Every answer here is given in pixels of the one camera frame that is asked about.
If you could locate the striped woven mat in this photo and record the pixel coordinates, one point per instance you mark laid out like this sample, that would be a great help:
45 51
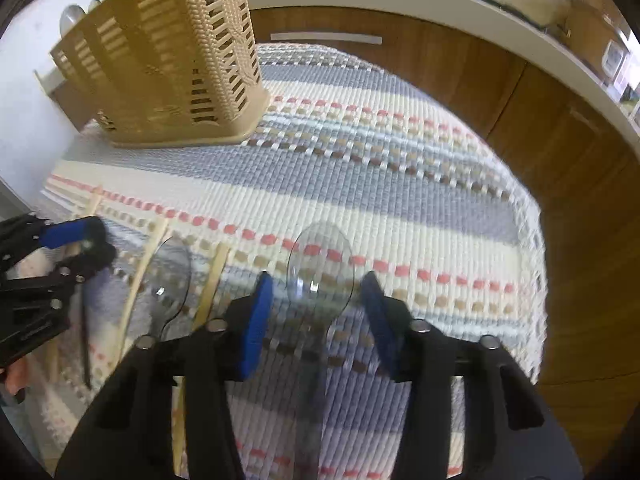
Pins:
375 185

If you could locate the beige rice cooker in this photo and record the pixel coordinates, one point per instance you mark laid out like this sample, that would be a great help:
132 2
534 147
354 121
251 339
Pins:
590 30

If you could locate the beige plastic utensil basket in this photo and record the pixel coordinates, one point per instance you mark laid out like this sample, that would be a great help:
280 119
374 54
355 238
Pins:
165 60

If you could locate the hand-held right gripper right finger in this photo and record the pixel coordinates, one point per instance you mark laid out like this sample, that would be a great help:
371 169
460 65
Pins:
381 332

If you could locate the person's left hand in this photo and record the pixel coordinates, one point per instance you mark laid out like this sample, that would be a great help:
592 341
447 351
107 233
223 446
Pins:
12 377

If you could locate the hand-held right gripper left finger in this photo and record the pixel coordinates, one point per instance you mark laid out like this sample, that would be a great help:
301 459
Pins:
256 330

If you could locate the white refrigerator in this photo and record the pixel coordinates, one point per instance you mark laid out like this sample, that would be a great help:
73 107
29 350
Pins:
30 110

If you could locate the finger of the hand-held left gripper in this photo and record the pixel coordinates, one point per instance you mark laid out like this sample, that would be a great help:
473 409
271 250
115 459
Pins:
95 257
62 234

